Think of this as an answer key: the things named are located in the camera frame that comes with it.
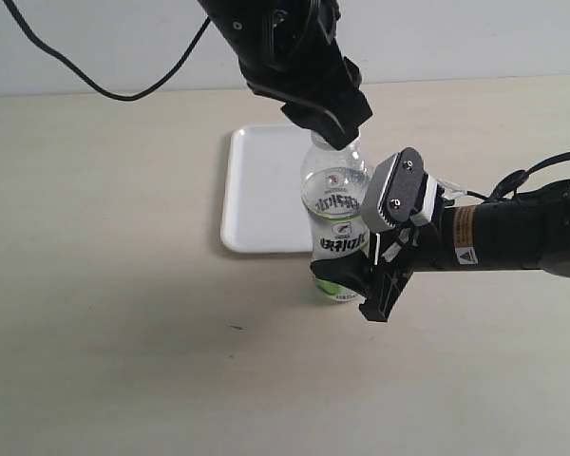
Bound white plastic tray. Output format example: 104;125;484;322
220;124;313;254

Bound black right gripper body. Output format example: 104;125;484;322
359;182;450;323

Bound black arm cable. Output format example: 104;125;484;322
460;149;570;203
2;0;213;102

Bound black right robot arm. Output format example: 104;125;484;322
311;180;570;322

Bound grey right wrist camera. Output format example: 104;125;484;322
360;147;428;234

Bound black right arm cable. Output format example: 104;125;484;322
460;149;570;203

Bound clear plastic drink bottle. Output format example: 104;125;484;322
300;131;373;305

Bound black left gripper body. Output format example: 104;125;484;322
199;1;360;112

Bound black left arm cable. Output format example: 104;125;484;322
2;0;213;102

